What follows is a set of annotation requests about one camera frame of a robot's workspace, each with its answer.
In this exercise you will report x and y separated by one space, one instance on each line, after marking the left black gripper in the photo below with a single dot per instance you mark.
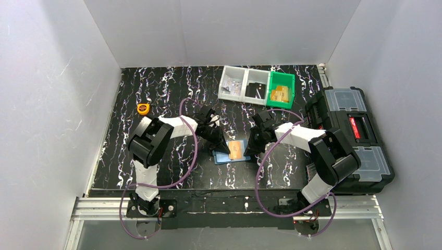
214 133

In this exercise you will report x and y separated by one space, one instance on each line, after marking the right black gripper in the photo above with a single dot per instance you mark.
258 137

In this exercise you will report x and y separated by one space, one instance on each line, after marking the blue card holder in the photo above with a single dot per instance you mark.
222 158

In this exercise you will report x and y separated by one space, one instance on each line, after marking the yellow credit card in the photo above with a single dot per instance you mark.
280 94
236 150

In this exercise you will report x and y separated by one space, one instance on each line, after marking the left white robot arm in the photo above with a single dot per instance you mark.
148 144

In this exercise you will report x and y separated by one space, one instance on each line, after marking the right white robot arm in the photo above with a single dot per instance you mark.
333 156

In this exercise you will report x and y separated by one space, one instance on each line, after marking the left grey storage bin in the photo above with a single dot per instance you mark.
232 74

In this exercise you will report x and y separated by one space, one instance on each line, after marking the grey storage bin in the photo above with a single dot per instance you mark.
232 74
259 76

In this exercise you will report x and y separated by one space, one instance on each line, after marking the middle grey storage bin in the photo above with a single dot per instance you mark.
259 76

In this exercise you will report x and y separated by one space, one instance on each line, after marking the green storage bin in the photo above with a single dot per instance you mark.
285 79

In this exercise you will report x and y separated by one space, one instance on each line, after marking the orange tape measure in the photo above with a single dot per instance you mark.
143 109

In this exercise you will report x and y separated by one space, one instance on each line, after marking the black toolbox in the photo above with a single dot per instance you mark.
347 110

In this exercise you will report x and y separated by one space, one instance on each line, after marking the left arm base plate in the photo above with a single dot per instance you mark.
158 208

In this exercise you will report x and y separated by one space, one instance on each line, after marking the aluminium frame rail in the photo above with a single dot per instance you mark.
107 209

